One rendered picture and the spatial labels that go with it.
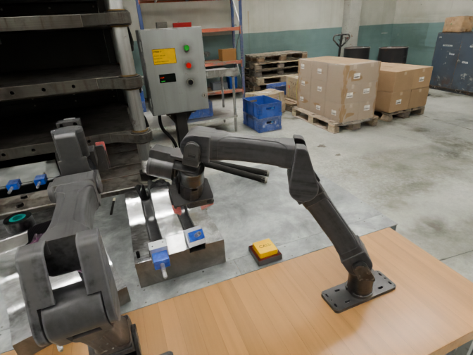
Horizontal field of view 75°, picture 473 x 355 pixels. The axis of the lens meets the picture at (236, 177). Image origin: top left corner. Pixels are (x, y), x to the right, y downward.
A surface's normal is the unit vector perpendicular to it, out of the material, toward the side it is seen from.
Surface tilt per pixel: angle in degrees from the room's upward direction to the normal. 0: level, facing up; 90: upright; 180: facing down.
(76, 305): 39
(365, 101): 82
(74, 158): 88
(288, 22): 90
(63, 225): 1
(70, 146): 88
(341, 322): 0
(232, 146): 88
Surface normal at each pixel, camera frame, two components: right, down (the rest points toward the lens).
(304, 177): -0.10, 0.44
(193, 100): 0.36, 0.40
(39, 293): 0.31, -0.06
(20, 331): -0.05, -0.90
